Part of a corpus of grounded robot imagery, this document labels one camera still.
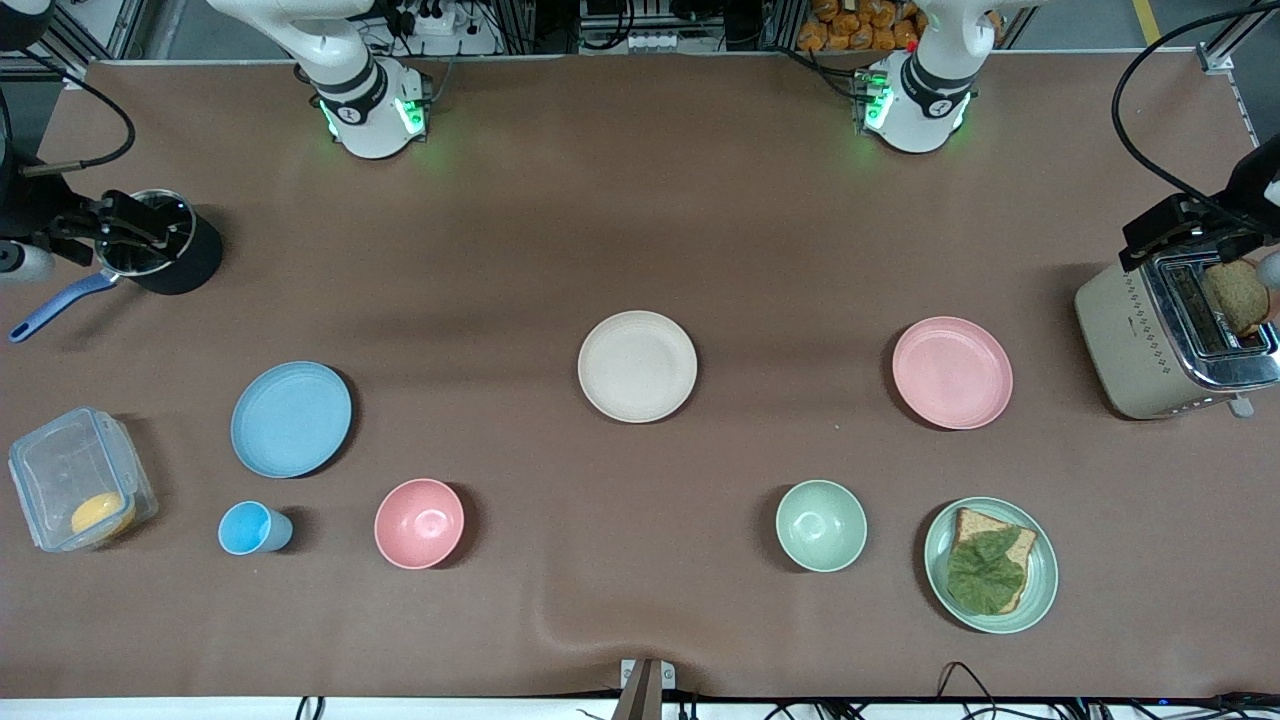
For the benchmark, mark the pink plate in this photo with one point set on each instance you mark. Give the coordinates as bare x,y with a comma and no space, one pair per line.
952,372

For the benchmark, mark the beige plate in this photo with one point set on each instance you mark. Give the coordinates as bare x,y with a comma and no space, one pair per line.
637,366

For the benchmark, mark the bag of orange buns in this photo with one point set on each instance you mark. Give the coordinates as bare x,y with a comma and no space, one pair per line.
850,25

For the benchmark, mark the green bowl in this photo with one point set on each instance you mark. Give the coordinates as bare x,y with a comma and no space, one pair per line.
821,526

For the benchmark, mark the metal table edge bracket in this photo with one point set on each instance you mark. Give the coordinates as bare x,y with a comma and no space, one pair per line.
630,668

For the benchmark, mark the clear plastic lidded container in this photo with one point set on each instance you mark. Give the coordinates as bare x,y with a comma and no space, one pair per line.
60,470

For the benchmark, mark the beige and chrome toaster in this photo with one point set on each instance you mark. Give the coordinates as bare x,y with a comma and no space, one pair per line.
1130,340

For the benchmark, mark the blue plate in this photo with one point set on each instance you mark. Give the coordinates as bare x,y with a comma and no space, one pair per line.
290,420

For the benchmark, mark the small white power strip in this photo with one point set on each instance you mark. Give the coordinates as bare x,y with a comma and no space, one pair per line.
630,42

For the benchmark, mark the yellow round food piece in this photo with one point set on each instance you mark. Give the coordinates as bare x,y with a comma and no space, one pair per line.
100,515

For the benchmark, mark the pink bowl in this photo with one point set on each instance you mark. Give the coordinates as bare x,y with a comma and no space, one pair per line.
420,525

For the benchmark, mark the green lettuce leaf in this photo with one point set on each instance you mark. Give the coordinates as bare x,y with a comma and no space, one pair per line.
985,575

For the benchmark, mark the green plate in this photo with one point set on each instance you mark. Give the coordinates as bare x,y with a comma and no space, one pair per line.
1043,575

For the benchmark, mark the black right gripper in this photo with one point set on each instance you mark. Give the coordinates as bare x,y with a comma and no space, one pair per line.
22,205

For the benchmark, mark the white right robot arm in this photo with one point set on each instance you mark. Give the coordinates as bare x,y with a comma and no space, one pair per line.
350,90

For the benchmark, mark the brown table cover mat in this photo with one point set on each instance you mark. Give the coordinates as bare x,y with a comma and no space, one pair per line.
640,200

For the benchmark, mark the brown bread slice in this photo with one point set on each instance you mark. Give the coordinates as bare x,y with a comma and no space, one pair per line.
975,525

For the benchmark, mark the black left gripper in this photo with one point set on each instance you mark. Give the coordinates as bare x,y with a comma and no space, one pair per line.
1252,184

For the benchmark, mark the white power strip with plugs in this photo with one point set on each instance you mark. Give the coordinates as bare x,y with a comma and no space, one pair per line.
450,25

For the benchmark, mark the dark toast slice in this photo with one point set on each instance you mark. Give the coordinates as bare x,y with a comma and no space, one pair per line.
1240,295

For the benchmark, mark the aluminium frame profile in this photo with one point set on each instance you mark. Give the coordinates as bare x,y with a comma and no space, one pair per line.
1215,60

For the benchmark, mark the blue cup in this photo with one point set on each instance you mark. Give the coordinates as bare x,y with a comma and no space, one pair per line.
245,528

